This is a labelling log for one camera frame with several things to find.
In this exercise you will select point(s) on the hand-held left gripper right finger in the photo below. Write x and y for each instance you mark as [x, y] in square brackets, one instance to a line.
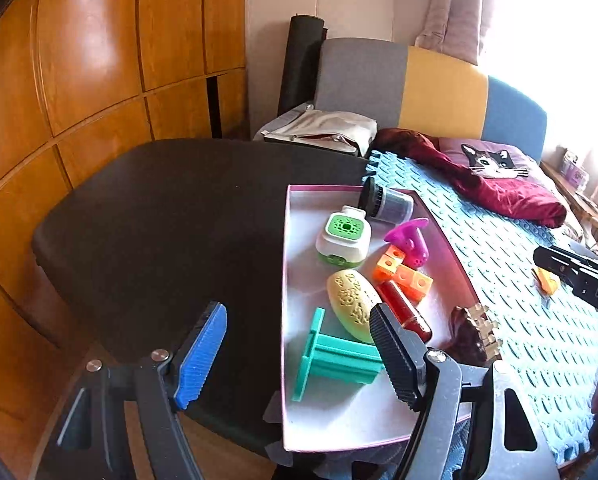
[394, 355]

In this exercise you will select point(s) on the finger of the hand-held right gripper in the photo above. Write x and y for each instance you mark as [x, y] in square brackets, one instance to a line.
[564, 260]

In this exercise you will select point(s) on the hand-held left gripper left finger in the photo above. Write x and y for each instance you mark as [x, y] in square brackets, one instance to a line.
[201, 355]

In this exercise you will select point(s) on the yellow plastic piece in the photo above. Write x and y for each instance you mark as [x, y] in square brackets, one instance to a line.
[546, 280]

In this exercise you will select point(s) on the red translucent tube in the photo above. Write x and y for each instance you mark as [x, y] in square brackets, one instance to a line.
[404, 310]

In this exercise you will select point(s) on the green plastic spool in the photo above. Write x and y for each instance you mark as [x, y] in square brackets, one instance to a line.
[339, 355]

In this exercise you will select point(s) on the yellow perforated oval case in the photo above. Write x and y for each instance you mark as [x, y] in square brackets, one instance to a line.
[351, 300]

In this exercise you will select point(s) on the brown scalp massage brush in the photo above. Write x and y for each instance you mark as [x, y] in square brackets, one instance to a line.
[466, 335]

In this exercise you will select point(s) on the orange block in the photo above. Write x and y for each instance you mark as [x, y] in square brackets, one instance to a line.
[404, 275]

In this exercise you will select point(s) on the pink tray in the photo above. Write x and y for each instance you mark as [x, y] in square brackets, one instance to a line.
[309, 310]

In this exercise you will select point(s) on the green and white device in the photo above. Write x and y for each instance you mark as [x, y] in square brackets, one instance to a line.
[339, 240]

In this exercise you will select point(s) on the wooden side table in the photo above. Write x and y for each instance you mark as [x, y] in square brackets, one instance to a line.
[589, 210]

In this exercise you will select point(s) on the maroon cloth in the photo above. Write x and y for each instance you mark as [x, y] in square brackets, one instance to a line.
[504, 195]

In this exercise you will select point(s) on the blue foam mat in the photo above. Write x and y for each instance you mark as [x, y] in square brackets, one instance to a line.
[529, 350]

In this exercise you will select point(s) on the purple box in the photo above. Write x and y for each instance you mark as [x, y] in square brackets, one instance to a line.
[574, 167]

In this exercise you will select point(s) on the cat print pillow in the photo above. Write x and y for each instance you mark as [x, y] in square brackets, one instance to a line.
[489, 160]

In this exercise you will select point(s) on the black plastic chair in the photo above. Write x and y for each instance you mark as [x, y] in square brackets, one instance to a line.
[179, 220]

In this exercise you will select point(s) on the dark jar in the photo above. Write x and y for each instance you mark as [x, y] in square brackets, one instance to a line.
[394, 205]

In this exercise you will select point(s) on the grey yellow blue headboard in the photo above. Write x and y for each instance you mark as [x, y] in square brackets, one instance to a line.
[444, 90]

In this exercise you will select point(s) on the white bag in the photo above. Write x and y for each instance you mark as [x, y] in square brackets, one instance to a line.
[319, 127]

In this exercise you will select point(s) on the pink curtain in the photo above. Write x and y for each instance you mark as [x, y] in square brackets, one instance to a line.
[454, 5]

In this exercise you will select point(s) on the wooden wardrobe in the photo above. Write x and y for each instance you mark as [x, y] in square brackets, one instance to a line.
[79, 85]

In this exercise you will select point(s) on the black rolled mat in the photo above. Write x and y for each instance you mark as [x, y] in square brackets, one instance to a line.
[301, 60]

